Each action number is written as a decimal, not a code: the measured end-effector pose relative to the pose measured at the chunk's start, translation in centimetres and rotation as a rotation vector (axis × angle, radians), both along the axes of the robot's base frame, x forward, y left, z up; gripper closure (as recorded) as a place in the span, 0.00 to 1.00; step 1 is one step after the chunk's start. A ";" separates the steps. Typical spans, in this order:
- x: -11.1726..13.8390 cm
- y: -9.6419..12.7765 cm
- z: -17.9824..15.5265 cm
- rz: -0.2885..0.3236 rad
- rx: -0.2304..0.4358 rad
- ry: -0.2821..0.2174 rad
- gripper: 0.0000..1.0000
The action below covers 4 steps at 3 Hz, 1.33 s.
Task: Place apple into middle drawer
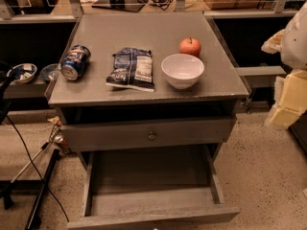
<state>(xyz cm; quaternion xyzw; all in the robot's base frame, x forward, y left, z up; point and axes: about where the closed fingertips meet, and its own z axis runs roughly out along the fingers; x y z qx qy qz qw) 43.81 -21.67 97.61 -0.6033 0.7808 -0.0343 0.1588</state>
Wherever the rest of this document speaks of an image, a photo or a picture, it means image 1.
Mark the closed top drawer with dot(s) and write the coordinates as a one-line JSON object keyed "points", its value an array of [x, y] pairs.
{"points": [[147, 134]]}

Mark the red apple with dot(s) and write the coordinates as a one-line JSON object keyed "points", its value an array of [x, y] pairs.
{"points": [[190, 46]]}

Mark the black stand leg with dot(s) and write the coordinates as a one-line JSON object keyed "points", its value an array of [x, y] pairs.
{"points": [[34, 220]]}

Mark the black monitor stand base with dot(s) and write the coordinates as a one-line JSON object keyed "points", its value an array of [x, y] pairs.
{"points": [[119, 5]]}

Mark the blue chip bag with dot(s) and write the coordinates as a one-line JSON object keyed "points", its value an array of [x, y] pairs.
{"points": [[133, 69]]}

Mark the blue soda can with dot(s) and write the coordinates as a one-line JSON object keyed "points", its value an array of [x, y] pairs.
{"points": [[75, 62]]}

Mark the open middle drawer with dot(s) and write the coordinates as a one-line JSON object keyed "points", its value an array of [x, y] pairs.
{"points": [[151, 189]]}

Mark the small glass bowl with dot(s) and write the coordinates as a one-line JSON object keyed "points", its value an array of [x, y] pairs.
{"points": [[49, 72]]}

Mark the white bowl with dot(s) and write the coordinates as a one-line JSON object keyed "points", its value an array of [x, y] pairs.
{"points": [[181, 70]]}

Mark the bowl with items on shelf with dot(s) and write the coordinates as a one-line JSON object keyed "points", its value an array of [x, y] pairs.
{"points": [[22, 73]]}

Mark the grey drawer cabinet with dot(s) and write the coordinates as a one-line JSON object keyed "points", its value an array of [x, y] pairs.
{"points": [[147, 119]]}

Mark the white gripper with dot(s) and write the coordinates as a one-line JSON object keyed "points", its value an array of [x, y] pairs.
{"points": [[295, 43]]}

